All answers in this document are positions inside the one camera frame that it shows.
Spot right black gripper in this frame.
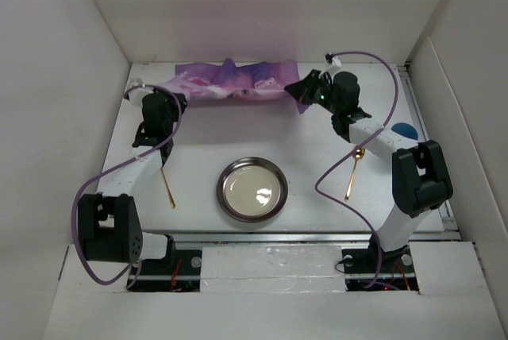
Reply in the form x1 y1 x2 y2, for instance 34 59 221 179
286 67 341 114

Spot purple pink printed cloth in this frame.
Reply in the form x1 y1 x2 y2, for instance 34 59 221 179
160 58 300 102

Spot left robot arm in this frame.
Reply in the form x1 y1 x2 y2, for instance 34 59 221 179
71 85 187 274

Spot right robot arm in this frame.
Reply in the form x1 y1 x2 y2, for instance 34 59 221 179
284 70 453 272

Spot gold fork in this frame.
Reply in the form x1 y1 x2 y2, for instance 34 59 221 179
160 167 176 209

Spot gold spoon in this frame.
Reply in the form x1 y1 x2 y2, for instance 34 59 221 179
344 147 366 202

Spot blue plastic cup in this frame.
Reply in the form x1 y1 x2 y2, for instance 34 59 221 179
391 122 418 141

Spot round metal plate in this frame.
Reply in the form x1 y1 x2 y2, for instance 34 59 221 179
216 156 288 223

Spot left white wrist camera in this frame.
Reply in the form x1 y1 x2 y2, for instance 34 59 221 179
123 78 149 108

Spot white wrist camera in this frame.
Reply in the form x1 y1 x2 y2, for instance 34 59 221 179
123 78 149 108
324 52 342 75

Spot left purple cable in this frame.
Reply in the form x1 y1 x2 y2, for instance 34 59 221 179
71 83 187 287

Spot purple cable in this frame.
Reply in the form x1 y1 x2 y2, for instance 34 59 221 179
314 50 399 289
71 83 187 287

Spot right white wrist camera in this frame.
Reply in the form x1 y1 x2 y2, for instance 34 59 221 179
324 52 342 75

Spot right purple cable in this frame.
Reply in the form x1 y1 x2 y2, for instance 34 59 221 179
314 50 399 289

